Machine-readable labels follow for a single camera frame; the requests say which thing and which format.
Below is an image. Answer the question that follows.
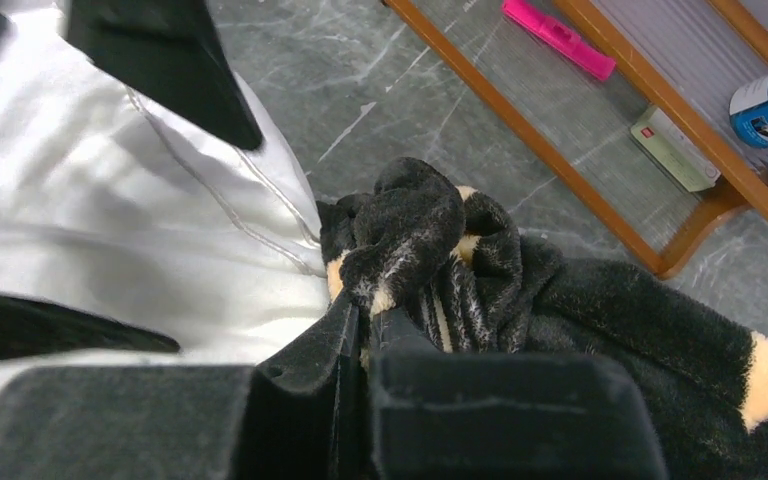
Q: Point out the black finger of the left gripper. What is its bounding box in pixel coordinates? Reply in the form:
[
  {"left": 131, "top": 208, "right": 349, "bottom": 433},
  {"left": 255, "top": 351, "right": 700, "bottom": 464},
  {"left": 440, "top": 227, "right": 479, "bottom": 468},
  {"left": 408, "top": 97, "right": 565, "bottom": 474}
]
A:
[
  {"left": 0, "top": 295, "right": 180, "bottom": 361},
  {"left": 65, "top": 0, "right": 264, "bottom": 151}
]

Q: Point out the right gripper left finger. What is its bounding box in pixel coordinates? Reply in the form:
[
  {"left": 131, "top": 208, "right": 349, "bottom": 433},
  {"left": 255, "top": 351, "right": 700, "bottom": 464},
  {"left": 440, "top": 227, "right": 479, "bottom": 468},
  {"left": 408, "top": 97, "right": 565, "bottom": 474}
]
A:
[{"left": 0, "top": 295, "right": 359, "bottom": 479}]

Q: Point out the small white cardboard box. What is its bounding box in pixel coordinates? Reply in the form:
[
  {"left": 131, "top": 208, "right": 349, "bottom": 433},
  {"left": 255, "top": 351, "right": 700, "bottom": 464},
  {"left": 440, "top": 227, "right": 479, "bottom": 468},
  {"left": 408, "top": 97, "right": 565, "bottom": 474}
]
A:
[{"left": 629, "top": 105, "right": 721, "bottom": 193}]

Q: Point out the pink highlighter marker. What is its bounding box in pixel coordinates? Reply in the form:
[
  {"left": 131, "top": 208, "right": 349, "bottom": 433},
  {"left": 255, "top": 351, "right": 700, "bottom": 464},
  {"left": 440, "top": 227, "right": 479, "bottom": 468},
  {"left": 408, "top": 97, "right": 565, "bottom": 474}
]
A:
[{"left": 501, "top": 0, "right": 616, "bottom": 81}]

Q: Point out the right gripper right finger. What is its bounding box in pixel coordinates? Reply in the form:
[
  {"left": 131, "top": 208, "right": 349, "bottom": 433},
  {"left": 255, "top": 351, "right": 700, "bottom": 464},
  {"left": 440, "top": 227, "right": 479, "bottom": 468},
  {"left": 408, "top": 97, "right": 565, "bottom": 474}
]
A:
[{"left": 365, "top": 307, "right": 670, "bottom": 480}]

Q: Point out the wooden three-tier shelf rack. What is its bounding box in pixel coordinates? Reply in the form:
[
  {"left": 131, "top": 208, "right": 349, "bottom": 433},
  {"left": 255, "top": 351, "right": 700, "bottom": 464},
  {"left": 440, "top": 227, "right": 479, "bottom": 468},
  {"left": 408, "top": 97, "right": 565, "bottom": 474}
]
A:
[{"left": 390, "top": 1, "right": 751, "bottom": 279}]

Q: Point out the white pillow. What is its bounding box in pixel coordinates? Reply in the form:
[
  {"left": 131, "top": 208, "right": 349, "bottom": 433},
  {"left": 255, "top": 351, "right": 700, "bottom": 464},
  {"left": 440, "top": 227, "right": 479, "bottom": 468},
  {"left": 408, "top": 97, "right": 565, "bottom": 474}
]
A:
[{"left": 0, "top": 1, "right": 328, "bottom": 390}]

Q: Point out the black pillowcase with beige flowers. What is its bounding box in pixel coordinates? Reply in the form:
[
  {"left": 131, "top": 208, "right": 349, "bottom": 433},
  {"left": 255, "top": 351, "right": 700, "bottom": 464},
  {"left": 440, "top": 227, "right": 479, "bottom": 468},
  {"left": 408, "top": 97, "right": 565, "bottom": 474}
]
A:
[{"left": 317, "top": 157, "right": 768, "bottom": 479}]

